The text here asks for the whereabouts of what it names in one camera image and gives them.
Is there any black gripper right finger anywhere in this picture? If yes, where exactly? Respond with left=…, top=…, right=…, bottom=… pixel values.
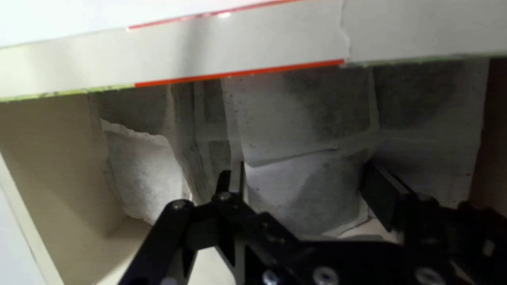
left=361, top=163, right=507, bottom=285

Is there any open cardboard tea box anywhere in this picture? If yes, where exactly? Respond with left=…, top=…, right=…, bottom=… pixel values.
left=0, top=0, right=507, bottom=285

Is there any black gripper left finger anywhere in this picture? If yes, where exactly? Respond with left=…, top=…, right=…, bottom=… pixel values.
left=117, top=168, right=298, bottom=285

